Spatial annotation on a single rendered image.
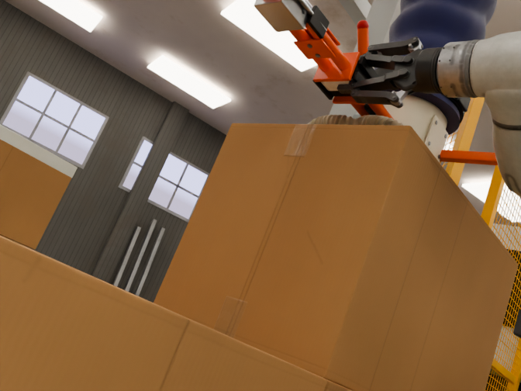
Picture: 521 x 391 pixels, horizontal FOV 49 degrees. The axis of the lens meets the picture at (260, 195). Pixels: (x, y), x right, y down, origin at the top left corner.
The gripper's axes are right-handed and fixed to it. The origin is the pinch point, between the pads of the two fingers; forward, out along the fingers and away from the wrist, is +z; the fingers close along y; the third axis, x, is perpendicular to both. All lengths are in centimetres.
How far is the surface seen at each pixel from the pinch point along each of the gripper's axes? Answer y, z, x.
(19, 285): 56, -22, -52
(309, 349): 50, -16, -4
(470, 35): -26.3, -9.7, 23.6
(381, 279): 36.6, -20.3, 1.4
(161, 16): -291, 531, 259
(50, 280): 55, -22, -50
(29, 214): 33, 171, 43
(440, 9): -28.1, -5.0, 16.6
